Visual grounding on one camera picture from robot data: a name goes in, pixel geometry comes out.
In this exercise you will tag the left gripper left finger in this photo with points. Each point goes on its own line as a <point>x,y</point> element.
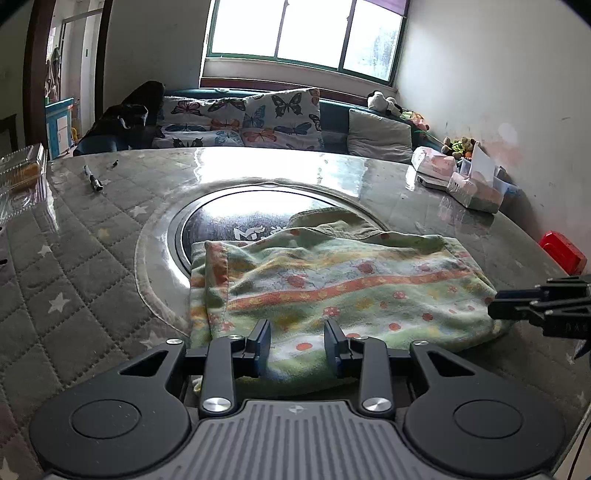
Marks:
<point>134,417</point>

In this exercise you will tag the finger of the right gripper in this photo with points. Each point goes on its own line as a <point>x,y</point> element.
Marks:
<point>515,305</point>

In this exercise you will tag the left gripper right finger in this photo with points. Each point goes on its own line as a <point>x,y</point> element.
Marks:
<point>461,418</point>

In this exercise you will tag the patterned green children's shirt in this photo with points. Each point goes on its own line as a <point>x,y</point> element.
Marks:
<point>330,264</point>

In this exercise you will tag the red plastic stool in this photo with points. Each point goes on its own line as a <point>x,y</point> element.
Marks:
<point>563,252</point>

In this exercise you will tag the clear storage box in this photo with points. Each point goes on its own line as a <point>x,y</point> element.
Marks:
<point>504,184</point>

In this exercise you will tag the small plush toys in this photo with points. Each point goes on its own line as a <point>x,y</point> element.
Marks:
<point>460,148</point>

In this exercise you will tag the grey cushion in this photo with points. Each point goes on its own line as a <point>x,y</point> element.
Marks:
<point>380,138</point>

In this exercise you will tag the round glass turntable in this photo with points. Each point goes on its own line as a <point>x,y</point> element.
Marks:
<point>247,210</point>

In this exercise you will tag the black marker pen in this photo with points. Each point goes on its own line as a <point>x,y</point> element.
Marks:
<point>95,183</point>

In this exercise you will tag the white plush toy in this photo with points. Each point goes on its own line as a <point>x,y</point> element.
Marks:
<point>383,105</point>

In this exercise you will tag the blue sofa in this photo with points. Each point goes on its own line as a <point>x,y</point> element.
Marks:
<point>334,118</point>

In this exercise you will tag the clear plastic food container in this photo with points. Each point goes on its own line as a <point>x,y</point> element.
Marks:
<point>23,181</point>

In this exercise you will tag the right butterfly pillow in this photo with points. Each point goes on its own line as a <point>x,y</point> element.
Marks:
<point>284,120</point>

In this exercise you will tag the butterfly pillow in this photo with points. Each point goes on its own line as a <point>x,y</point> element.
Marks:
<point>284,120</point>
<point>186,122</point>

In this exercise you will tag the black bag on sofa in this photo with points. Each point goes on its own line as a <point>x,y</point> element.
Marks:
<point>124,115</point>

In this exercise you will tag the left butterfly pillow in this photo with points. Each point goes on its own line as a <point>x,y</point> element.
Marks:
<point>186,122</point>

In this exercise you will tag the blue white cabinet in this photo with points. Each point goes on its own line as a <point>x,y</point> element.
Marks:
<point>58,127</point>

